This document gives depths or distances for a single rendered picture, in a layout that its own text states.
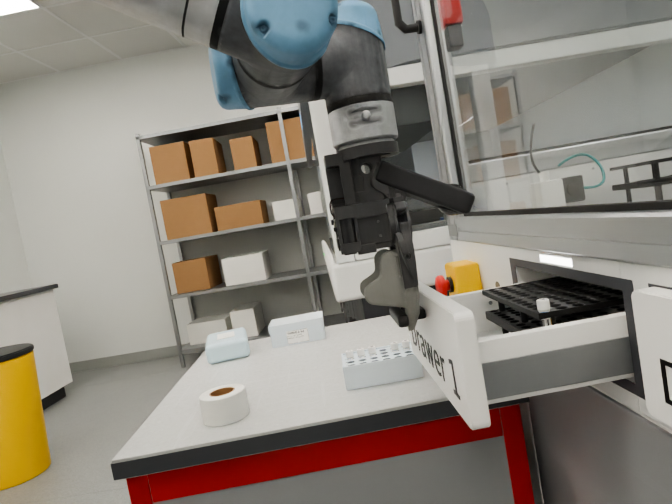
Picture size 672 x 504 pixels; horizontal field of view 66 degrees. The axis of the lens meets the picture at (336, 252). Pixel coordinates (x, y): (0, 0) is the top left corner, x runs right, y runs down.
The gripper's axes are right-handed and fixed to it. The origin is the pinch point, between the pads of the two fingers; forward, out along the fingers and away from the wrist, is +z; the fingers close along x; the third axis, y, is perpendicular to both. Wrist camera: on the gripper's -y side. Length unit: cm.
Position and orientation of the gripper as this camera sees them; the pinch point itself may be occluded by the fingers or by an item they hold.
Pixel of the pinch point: (412, 314)
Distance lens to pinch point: 61.5
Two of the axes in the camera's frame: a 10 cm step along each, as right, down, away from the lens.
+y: -9.8, 1.7, -0.3
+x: 0.4, 0.6, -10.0
